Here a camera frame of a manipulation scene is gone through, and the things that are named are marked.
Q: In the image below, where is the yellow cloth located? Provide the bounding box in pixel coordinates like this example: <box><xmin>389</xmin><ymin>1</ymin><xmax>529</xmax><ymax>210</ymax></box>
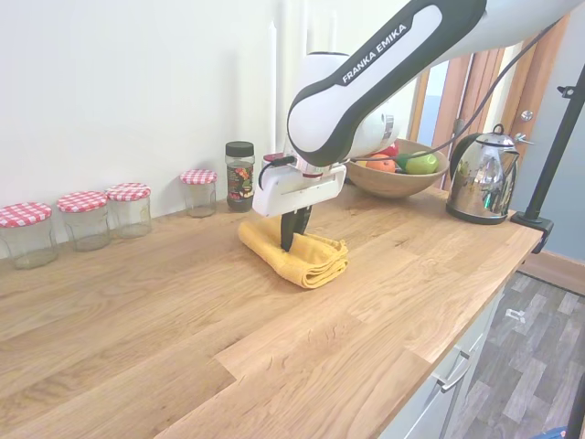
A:
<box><xmin>237</xmin><ymin>218</ymin><xmax>350</xmax><ymax>290</ymax></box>

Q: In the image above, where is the silver door handle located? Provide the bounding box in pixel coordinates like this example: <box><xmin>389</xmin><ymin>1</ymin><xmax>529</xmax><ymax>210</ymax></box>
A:
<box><xmin>512</xmin><ymin>108</ymin><xmax>537</xmax><ymax>147</ymax></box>

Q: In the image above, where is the orange fruit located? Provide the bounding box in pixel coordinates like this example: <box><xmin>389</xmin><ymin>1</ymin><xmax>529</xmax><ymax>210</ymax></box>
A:
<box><xmin>367</xmin><ymin>153</ymin><xmax>398</xmax><ymax>174</ymax></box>

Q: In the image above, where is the green apple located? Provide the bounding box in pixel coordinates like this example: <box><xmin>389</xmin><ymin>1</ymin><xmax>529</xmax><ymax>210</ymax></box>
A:
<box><xmin>404</xmin><ymin>152</ymin><xmax>440</xmax><ymax>176</ymax></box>

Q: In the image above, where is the shiny steel kettle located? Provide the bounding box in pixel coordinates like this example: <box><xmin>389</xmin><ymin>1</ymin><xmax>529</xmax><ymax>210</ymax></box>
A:
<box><xmin>445</xmin><ymin>123</ymin><xmax>522</xmax><ymax>226</ymax></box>

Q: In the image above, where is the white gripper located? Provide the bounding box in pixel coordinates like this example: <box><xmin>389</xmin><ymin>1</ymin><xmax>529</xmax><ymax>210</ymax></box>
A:
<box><xmin>251</xmin><ymin>163</ymin><xmax>346</xmax><ymax>253</ymax></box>

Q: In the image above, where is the coffee jar black lid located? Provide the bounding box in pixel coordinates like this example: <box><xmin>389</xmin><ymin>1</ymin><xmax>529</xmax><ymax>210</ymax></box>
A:
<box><xmin>224</xmin><ymin>141</ymin><xmax>256</xmax><ymax>214</ymax></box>

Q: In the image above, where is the white kitchen cabinet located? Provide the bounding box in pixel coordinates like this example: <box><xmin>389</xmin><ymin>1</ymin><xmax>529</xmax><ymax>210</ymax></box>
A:
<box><xmin>378</xmin><ymin>273</ymin><xmax>508</xmax><ymax>439</ymax></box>

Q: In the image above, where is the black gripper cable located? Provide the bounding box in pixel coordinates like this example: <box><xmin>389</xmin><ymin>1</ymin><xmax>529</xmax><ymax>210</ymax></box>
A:
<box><xmin>258</xmin><ymin>17</ymin><xmax>566</xmax><ymax>189</ymax></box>

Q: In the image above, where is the black camera stand pole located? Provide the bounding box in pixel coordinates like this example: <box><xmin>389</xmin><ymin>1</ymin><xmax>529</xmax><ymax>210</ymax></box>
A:
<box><xmin>510</xmin><ymin>59</ymin><xmax>585</xmax><ymax>255</ymax></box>

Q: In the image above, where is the glass jar red checked lid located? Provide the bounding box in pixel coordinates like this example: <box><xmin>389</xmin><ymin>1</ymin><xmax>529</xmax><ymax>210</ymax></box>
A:
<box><xmin>0</xmin><ymin>202</ymin><xmax>59</xmax><ymax>271</ymax></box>
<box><xmin>179</xmin><ymin>168</ymin><xmax>218</xmax><ymax>219</ymax></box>
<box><xmin>105</xmin><ymin>182</ymin><xmax>154</xmax><ymax>240</ymax></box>
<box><xmin>57</xmin><ymin>190</ymin><xmax>112</xmax><ymax>252</ymax></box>

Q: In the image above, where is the silver drawer handle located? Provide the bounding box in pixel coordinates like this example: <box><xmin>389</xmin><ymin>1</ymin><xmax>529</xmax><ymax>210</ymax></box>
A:
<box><xmin>436</xmin><ymin>349</ymin><xmax>472</xmax><ymax>393</ymax></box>

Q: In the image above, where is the wooden fruit bowl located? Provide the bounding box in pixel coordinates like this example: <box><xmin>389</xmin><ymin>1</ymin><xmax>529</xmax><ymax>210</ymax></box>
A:
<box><xmin>346</xmin><ymin>138</ymin><xmax>452</xmax><ymax>199</ymax></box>

